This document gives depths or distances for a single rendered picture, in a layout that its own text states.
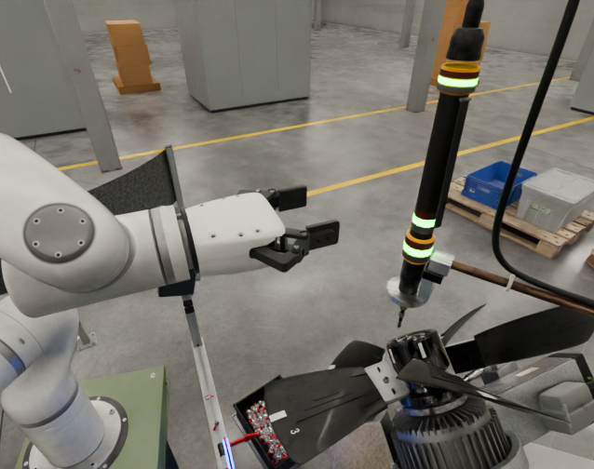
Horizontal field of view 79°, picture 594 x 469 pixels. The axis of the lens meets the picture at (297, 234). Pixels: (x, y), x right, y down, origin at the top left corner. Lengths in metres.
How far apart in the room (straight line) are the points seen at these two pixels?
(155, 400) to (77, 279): 0.78
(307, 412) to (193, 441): 1.41
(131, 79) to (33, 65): 2.58
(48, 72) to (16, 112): 0.72
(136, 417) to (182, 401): 1.21
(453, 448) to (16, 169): 0.80
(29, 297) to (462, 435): 0.74
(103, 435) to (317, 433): 0.53
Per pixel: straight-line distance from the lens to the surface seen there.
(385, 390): 0.85
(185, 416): 2.23
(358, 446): 0.97
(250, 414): 1.19
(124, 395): 1.12
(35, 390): 0.88
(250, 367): 2.32
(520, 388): 1.02
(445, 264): 0.59
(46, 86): 6.45
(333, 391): 0.82
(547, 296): 0.61
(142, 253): 0.38
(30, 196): 0.34
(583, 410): 1.05
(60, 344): 0.84
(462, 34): 0.48
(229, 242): 0.38
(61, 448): 1.00
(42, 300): 0.41
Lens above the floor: 1.89
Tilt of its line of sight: 35 degrees down
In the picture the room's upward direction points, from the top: straight up
